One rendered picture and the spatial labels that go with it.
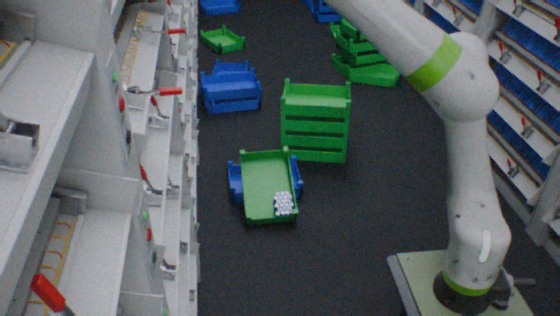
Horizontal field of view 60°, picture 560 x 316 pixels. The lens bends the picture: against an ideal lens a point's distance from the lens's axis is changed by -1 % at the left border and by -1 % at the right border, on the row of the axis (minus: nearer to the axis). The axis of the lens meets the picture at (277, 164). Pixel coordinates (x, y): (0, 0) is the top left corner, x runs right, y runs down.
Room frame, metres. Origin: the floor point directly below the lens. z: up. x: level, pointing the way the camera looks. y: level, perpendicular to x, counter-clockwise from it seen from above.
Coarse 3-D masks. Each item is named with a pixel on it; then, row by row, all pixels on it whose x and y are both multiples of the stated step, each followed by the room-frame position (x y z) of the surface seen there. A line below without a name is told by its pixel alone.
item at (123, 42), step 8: (136, 8) 1.04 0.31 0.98; (128, 16) 0.98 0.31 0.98; (136, 16) 1.00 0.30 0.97; (144, 16) 1.04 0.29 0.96; (128, 24) 0.93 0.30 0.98; (128, 32) 0.89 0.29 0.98; (120, 40) 0.85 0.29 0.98; (128, 40) 0.86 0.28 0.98; (120, 48) 0.81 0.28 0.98; (136, 48) 0.86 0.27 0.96; (120, 56) 0.78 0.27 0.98; (120, 64) 0.75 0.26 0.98; (128, 64) 0.78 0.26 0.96; (128, 80) 0.73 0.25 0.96
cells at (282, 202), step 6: (276, 192) 1.49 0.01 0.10; (282, 192) 1.49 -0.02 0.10; (288, 192) 1.49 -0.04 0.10; (276, 198) 1.46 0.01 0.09; (282, 198) 1.47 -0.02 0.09; (288, 198) 1.47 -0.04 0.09; (276, 204) 1.44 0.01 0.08; (282, 204) 1.44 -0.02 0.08; (288, 204) 1.44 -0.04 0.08; (276, 210) 1.44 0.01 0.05; (282, 210) 1.42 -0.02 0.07; (288, 210) 1.42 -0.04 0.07; (276, 216) 1.41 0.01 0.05
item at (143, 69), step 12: (156, 12) 1.11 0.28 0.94; (144, 24) 1.02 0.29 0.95; (156, 24) 1.04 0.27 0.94; (132, 48) 0.88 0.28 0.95; (144, 48) 0.90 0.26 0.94; (156, 48) 0.92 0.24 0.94; (132, 60) 0.83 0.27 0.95; (144, 60) 0.84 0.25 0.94; (156, 60) 0.86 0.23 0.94; (132, 72) 0.78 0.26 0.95; (144, 72) 0.79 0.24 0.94; (132, 84) 0.74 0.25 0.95; (144, 84) 0.75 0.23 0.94; (132, 108) 0.66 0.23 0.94; (144, 108) 0.67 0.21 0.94; (132, 120) 0.63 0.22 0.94; (144, 120) 0.63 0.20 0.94; (132, 132) 0.52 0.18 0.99; (144, 132) 0.60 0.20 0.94
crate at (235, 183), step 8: (232, 168) 1.72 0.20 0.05; (240, 168) 1.74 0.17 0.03; (296, 168) 1.72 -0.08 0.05; (232, 176) 1.72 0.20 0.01; (240, 176) 1.72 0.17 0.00; (296, 176) 1.71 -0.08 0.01; (232, 184) 1.67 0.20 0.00; (240, 184) 1.67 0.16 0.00; (296, 184) 1.67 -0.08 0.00; (232, 192) 1.54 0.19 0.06; (240, 192) 1.55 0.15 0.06; (296, 192) 1.58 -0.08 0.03; (232, 200) 1.54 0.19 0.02; (240, 200) 1.55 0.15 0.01
